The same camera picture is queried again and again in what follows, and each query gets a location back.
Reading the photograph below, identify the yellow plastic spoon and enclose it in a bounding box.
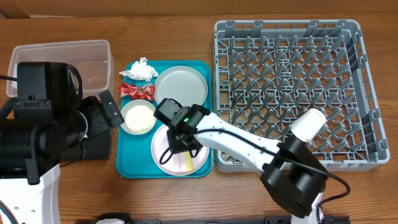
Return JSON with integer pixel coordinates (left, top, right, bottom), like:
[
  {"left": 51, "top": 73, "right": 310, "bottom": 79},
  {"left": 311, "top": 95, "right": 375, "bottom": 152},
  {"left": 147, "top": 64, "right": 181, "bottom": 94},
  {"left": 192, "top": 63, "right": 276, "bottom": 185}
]
[{"left": 184, "top": 151, "right": 193, "bottom": 172}]

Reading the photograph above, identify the pink plate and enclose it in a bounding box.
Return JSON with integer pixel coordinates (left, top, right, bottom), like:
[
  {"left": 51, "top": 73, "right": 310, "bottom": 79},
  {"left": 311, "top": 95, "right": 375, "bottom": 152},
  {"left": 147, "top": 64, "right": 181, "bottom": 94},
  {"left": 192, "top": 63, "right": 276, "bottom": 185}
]
[{"left": 151, "top": 124, "right": 213, "bottom": 178}]

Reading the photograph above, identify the grey plate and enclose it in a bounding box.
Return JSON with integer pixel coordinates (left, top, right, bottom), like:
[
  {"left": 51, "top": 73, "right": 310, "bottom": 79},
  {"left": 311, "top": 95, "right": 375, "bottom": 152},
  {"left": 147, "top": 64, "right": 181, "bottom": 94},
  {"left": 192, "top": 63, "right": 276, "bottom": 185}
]
[{"left": 154, "top": 66, "right": 208, "bottom": 106}]

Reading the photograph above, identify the white paper cup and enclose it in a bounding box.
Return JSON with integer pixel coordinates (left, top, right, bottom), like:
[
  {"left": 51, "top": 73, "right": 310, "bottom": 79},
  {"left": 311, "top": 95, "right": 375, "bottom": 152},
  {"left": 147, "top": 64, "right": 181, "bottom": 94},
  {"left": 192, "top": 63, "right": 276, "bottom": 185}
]
[{"left": 290, "top": 108, "right": 326, "bottom": 142}]

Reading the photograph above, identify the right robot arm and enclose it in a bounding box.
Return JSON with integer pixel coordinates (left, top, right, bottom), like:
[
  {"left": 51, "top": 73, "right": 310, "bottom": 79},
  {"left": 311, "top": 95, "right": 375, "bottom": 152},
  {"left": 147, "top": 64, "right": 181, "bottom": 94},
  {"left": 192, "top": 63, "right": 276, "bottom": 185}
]
[{"left": 155, "top": 99, "right": 341, "bottom": 223}]

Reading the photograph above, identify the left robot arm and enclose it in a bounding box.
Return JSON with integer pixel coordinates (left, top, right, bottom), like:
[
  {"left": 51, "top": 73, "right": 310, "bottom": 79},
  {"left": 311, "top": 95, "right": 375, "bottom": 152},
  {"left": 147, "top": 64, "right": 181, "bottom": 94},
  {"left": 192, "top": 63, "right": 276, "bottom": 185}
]
[{"left": 1, "top": 62, "right": 124, "bottom": 223}]

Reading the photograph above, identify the grey dishwasher rack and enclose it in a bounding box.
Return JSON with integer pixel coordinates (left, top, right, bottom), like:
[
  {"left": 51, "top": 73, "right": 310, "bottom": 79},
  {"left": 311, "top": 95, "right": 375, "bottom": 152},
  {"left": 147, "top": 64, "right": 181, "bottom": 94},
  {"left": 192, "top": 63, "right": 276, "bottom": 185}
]
[{"left": 213, "top": 20, "right": 391, "bottom": 171}]

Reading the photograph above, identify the bowl of rice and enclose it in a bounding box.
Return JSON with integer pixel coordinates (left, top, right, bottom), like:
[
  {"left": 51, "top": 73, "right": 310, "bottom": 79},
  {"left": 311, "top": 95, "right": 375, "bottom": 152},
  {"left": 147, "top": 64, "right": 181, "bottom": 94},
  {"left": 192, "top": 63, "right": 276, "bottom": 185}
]
[{"left": 121, "top": 100, "right": 156, "bottom": 135}]

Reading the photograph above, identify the black tray bin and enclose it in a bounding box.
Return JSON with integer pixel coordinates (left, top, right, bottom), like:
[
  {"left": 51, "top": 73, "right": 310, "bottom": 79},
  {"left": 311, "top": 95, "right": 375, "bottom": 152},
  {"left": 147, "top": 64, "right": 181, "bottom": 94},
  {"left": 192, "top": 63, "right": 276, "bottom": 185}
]
[{"left": 60, "top": 129, "right": 112, "bottom": 162}]

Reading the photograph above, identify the red candy wrapper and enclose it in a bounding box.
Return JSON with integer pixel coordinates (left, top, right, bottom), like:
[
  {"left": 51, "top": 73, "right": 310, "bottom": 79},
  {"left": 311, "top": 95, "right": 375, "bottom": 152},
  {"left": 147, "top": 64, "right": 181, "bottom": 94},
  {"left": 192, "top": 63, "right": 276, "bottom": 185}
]
[{"left": 118, "top": 83, "right": 155, "bottom": 102}]

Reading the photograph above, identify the crumpled white tissue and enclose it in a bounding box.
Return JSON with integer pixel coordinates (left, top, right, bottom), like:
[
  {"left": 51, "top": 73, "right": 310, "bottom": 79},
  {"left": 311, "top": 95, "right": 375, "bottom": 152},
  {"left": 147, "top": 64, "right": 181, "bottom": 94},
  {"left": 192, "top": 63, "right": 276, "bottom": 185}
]
[{"left": 119, "top": 57, "right": 159, "bottom": 82}]

